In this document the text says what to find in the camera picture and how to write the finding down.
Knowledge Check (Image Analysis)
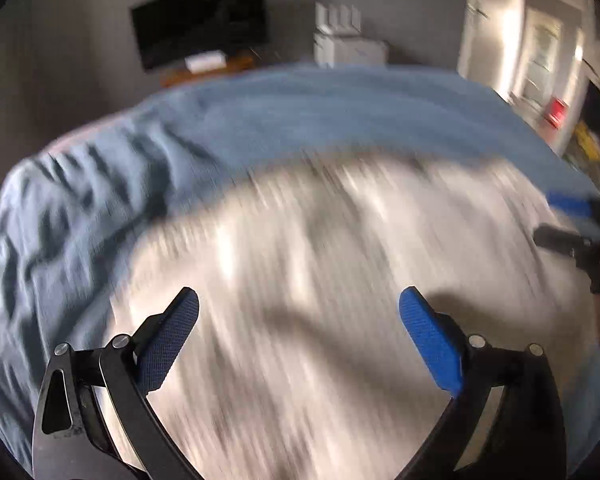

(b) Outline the cream puffer jacket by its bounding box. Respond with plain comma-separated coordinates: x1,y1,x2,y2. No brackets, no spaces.
107,152,596,479

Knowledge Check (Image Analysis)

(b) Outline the red object in hallway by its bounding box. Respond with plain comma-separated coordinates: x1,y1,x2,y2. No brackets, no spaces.
544,96,569,129

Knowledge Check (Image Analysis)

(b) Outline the white box under tv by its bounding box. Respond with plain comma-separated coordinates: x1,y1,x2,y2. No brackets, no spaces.
185,51,226,74

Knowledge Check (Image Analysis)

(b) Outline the black tv monitor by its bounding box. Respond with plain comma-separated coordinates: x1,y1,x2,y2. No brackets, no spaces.
130,0,270,72

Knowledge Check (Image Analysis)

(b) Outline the blue fleece blanket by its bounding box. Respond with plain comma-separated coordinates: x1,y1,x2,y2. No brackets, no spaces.
0,66,600,470

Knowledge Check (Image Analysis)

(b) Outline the white wifi router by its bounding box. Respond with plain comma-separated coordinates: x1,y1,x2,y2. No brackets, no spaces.
315,2,362,36

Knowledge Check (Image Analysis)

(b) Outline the white door with handle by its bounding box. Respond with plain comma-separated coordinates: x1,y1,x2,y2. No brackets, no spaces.
457,0,524,100

